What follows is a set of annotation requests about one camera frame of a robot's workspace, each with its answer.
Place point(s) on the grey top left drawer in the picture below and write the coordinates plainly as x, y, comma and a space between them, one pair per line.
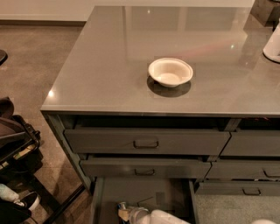
147, 135

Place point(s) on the grey square card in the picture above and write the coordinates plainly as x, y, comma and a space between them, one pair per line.
147, 202

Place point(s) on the grey top right drawer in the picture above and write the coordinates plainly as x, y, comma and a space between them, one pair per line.
254, 137

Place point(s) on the black round object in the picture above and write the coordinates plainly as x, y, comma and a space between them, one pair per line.
3, 56

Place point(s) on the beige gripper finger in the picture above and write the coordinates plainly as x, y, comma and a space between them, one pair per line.
124, 214

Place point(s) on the white paper bowl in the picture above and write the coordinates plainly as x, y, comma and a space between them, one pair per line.
170, 72

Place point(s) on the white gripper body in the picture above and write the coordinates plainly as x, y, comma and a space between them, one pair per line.
139, 216

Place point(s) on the grey bottom right drawer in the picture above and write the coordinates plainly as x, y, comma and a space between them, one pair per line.
246, 188

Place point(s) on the white appliance on counter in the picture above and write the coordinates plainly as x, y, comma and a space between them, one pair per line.
272, 48

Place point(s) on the grey open bottom drawer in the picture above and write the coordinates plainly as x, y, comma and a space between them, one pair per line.
174, 196

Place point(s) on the grey counter cabinet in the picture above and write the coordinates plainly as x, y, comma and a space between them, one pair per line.
106, 73

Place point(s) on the grey middle right drawer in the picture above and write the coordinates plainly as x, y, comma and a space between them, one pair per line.
244, 169

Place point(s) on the grey middle left drawer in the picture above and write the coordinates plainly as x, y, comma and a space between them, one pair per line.
128, 167

